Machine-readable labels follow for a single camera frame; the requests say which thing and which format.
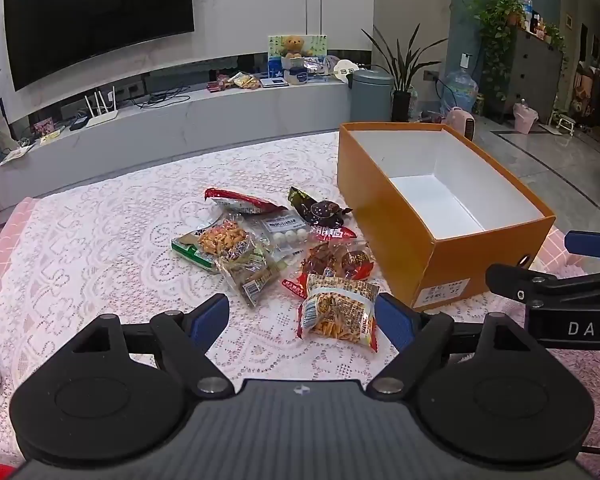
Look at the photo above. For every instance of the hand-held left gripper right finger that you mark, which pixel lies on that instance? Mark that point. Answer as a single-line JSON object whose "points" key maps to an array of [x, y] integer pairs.
{"points": [[395, 320]]}

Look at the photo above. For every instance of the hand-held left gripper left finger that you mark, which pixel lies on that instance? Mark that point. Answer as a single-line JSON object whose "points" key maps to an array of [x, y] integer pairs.
{"points": [[210, 317]]}

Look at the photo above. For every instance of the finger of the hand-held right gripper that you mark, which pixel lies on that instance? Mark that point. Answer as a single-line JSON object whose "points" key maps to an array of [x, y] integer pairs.
{"points": [[510, 282], [585, 244]]}

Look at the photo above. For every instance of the packet of orange sticks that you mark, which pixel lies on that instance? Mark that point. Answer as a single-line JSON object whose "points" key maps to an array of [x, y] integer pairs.
{"points": [[337, 310]]}

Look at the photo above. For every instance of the brown green snack packet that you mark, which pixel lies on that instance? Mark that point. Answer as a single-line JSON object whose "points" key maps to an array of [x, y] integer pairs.
{"points": [[252, 275]]}

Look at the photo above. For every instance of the red packet of dark snacks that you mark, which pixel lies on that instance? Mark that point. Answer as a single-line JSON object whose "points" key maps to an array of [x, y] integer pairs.
{"points": [[340, 260]]}

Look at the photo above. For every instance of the clear pack of white balls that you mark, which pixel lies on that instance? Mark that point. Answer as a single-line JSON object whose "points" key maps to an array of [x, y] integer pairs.
{"points": [[285, 232]]}

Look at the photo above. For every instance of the red snack packet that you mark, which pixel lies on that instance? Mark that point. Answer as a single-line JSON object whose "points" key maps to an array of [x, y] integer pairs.
{"points": [[240, 202]]}

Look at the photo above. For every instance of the orange cardboard box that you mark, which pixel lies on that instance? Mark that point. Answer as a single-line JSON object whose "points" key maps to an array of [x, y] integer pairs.
{"points": [[380, 200]]}

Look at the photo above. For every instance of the black snack packet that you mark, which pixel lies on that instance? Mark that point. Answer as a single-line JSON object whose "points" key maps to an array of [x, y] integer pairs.
{"points": [[320, 207]]}

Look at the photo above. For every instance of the white step stool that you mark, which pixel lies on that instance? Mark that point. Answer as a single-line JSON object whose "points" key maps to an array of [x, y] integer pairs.
{"points": [[562, 122]]}

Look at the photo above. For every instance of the pink bucket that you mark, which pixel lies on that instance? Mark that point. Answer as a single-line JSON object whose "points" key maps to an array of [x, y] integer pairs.
{"points": [[525, 120]]}

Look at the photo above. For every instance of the pink heater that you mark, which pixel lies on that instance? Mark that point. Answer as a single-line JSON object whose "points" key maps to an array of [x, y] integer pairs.
{"points": [[460, 122]]}

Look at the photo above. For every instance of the grey drawer cabinet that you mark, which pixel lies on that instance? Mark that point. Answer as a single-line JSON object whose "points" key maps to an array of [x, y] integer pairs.
{"points": [[530, 75]]}

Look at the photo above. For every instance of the blue water jug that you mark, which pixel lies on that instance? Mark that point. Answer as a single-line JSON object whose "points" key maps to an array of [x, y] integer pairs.
{"points": [[460, 90]]}

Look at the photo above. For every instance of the potted long-leaf plant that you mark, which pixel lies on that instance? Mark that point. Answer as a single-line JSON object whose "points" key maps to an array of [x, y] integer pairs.
{"points": [[402, 105]]}

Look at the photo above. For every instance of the grey trash can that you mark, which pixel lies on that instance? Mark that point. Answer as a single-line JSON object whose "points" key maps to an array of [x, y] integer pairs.
{"points": [[372, 97]]}

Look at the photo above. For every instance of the white router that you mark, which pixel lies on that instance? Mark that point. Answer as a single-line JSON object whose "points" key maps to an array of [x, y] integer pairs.
{"points": [[102, 117]]}

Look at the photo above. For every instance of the group of small bottles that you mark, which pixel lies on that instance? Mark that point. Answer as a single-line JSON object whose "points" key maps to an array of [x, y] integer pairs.
{"points": [[535, 22]]}

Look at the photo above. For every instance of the small black box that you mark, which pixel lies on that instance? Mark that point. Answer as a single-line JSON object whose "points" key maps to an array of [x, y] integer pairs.
{"points": [[79, 123]]}

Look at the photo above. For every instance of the assorted small snack packets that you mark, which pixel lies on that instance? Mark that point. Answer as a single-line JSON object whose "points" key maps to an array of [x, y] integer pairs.
{"points": [[235, 81]]}

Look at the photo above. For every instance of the white digital scale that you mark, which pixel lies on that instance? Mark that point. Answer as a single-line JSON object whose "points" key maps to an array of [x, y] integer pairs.
{"points": [[272, 82]]}

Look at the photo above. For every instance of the trailing ivy plant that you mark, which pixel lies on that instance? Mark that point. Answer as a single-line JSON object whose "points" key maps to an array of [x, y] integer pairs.
{"points": [[497, 15]]}

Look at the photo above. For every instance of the paper sheets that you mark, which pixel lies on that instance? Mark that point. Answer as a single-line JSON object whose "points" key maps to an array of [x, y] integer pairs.
{"points": [[17, 154]]}

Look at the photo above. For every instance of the pink photo card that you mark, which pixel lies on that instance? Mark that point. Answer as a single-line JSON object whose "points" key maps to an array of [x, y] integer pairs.
{"points": [[43, 126]]}

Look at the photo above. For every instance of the white round device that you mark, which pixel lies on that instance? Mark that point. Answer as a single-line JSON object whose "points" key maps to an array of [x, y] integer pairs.
{"points": [[345, 70]]}

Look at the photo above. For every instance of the blue white jar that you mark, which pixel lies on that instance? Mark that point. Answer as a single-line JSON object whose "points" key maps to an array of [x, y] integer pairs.
{"points": [[296, 76]]}

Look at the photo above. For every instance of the blue box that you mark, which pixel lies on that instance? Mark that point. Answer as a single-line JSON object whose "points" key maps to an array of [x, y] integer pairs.
{"points": [[275, 67]]}

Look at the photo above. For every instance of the brown teddy bear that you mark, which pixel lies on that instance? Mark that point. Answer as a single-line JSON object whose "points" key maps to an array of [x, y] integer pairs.
{"points": [[293, 46]]}

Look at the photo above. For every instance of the teddy bear in box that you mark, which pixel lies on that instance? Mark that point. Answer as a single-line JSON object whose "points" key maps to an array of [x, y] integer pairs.
{"points": [[315, 45]]}

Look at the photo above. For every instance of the black flat television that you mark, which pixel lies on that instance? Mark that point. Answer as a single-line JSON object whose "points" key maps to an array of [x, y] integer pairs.
{"points": [[95, 15]]}

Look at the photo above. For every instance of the white wall dispenser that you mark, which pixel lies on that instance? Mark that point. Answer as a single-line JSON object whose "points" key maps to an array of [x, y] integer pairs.
{"points": [[465, 60]]}

